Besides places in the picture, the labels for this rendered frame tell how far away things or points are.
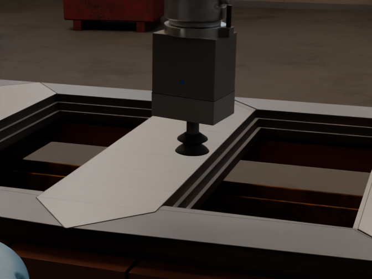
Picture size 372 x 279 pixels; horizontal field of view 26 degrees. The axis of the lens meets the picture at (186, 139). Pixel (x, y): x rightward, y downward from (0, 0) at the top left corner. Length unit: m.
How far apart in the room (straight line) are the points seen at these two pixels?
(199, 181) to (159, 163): 0.08
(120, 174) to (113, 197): 0.10
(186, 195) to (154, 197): 0.07
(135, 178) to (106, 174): 0.05
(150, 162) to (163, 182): 0.10
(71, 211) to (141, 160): 0.24
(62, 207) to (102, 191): 0.08
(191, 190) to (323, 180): 2.68
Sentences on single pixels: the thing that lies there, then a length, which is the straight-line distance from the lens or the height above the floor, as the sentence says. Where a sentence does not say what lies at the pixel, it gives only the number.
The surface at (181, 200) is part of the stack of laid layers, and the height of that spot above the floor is 0.85.
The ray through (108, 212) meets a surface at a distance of 1.09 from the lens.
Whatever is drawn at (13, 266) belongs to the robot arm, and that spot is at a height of 0.98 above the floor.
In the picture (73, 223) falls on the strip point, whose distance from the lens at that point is 1.06.
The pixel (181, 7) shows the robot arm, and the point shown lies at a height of 1.15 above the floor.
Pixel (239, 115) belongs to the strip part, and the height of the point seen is 0.87.
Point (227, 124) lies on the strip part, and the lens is 1.51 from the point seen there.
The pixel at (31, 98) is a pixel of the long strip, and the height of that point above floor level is 0.87.
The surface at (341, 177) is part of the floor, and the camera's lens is 3.93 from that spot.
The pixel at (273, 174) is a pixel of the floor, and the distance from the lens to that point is 3.93.
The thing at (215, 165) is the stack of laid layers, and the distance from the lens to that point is 1.33.
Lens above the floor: 1.27
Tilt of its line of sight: 16 degrees down
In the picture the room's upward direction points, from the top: straight up
